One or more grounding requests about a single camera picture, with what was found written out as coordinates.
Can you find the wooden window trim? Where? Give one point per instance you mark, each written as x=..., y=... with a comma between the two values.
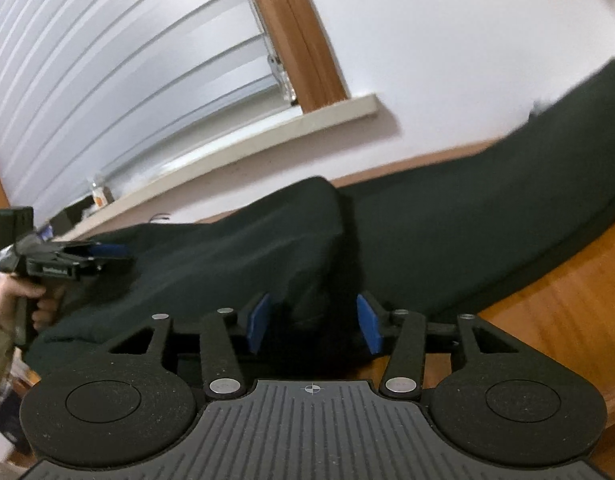
x=302, y=35

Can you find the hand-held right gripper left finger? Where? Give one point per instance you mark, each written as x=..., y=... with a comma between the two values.
x=260, y=322

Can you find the black box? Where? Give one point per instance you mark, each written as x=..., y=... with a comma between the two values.
x=67, y=219

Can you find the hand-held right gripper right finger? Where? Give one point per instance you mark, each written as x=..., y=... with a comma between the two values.
x=368, y=322

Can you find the dark green pants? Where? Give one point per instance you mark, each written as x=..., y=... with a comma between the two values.
x=437, y=220

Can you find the person's left hand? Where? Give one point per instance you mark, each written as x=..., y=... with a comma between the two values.
x=2, y=305

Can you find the grey window blind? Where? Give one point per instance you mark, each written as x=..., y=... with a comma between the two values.
x=112, y=60

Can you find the beige stone window sill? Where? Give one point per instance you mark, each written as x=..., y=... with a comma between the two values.
x=237, y=145

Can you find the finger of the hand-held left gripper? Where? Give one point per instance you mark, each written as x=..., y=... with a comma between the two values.
x=95, y=266
x=107, y=251

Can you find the orange bottle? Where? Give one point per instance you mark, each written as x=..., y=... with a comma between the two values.
x=98, y=195

